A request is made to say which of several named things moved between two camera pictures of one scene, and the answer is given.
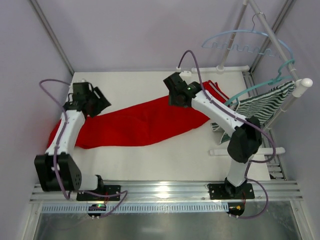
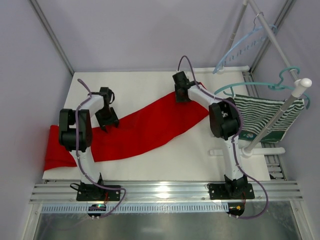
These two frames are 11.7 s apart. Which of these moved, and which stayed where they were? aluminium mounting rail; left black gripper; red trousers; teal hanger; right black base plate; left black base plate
Moved: left black gripper; red trousers; teal hanger
Stayed: right black base plate; aluminium mounting rail; left black base plate
